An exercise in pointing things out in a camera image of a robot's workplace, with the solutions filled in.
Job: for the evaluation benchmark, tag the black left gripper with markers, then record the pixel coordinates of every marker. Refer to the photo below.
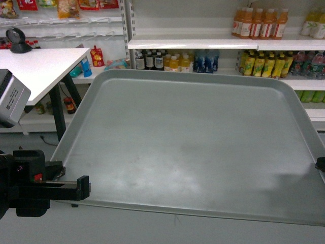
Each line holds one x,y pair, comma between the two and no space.
25,167

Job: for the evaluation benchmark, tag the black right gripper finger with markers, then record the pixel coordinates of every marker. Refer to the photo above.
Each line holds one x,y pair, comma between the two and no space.
320,164

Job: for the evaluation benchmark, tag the silver grey rectangular tray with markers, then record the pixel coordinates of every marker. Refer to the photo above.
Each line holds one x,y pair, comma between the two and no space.
194,144

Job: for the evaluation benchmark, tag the white checkout table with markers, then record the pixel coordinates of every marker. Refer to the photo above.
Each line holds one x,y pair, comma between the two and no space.
41,71

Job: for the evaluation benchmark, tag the yellow tea bottle row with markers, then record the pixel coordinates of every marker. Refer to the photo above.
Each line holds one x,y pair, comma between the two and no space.
264,64

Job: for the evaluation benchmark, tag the blue snack pouch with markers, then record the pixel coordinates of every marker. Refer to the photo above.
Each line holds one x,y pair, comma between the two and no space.
87,72

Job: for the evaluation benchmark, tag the red snack pouch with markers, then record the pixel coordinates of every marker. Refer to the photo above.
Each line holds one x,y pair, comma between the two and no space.
97,57

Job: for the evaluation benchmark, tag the white store shelf board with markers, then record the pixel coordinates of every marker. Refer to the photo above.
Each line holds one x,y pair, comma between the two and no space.
264,45

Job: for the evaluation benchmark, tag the black round barcode scanner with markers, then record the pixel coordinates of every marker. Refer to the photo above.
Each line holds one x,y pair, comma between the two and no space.
17,37

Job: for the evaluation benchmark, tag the orange juice bottle row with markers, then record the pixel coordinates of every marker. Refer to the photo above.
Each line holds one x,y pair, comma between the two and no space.
263,24

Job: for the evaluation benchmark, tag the dark soy bottle group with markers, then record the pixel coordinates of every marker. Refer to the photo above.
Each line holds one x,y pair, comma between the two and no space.
149,60

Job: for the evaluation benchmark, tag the blue water bottle pack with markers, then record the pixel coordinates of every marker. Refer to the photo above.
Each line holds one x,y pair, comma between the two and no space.
206,61

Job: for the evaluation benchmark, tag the orange drink bottle group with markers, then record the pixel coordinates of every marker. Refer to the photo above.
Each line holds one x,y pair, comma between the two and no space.
179,62

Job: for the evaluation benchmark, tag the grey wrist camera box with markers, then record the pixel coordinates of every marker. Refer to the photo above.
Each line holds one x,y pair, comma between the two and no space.
14,98

